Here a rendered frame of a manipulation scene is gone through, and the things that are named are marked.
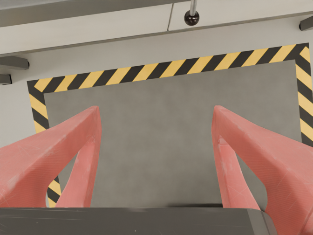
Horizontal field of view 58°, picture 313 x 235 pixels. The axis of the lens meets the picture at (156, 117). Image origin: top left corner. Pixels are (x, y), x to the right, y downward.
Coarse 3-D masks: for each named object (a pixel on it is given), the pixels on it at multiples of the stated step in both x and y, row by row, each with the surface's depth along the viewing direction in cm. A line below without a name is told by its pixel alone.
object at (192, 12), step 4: (192, 0) 23; (196, 0) 22; (192, 4) 23; (196, 4) 23; (192, 8) 23; (188, 12) 25; (192, 12) 24; (196, 12) 25; (184, 16) 25; (188, 16) 25; (192, 16) 25; (196, 16) 25; (184, 20) 25; (188, 20) 25; (192, 20) 25; (196, 20) 25; (188, 24) 25; (192, 24) 25
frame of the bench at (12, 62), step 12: (312, 12) 75; (216, 24) 75; (228, 24) 77; (300, 24) 112; (312, 24) 104; (132, 36) 75; (144, 36) 78; (48, 48) 76; (60, 48) 79; (0, 60) 94; (12, 60) 101; (24, 60) 111
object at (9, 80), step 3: (0, 75) 109; (3, 75) 111; (6, 75) 113; (9, 75) 115; (0, 78) 108; (3, 78) 110; (6, 78) 112; (9, 78) 115; (0, 81) 108; (3, 81) 110; (6, 81) 112; (9, 81) 115; (3, 84) 116; (6, 84) 116
